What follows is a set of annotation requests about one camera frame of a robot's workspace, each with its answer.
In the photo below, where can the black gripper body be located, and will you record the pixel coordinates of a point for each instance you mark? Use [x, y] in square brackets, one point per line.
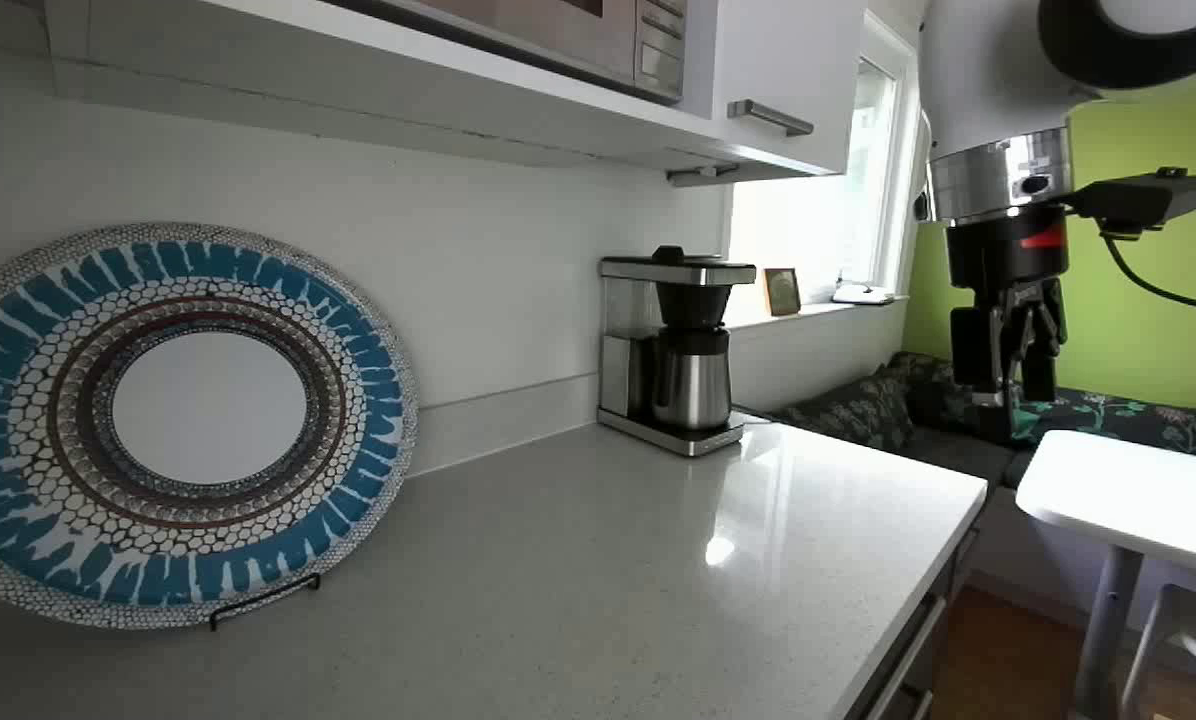
[1002, 265]

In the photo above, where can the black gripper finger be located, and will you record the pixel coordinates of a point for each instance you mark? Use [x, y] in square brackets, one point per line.
[983, 348]
[1037, 355]

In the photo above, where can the white cupboard door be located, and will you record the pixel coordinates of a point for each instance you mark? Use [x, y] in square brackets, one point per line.
[789, 61]

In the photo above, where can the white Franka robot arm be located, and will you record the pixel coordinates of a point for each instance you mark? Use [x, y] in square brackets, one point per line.
[990, 64]

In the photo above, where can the silver bar under cupboard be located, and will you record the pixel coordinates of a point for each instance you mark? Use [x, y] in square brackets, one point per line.
[706, 174]

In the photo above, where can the dark floral cushion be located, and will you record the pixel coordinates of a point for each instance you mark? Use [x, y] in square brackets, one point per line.
[861, 407]
[1142, 427]

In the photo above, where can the white dining table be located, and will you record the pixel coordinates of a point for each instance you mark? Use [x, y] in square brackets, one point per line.
[1142, 503]

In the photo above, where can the white framed window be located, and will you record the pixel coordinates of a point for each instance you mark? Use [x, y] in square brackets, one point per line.
[821, 201]

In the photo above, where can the dark base cabinet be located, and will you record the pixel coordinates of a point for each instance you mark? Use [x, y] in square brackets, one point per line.
[916, 643]

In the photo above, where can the steel black coffee maker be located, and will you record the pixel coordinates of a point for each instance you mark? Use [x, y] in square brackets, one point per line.
[682, 375]

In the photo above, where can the built-in steel microwave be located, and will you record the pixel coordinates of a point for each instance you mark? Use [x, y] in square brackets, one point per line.
[557, 33]

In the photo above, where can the blue white decorative plate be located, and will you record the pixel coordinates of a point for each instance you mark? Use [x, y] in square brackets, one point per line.
[37, 441]

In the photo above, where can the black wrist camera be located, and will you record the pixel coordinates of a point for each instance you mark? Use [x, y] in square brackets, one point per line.
[1138, 201]

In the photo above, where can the small wooden picture frame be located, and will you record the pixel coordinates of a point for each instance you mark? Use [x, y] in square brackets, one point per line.
[782, 291]

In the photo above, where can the white wall cupboard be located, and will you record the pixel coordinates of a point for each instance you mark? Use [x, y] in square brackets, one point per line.
[359, 82]

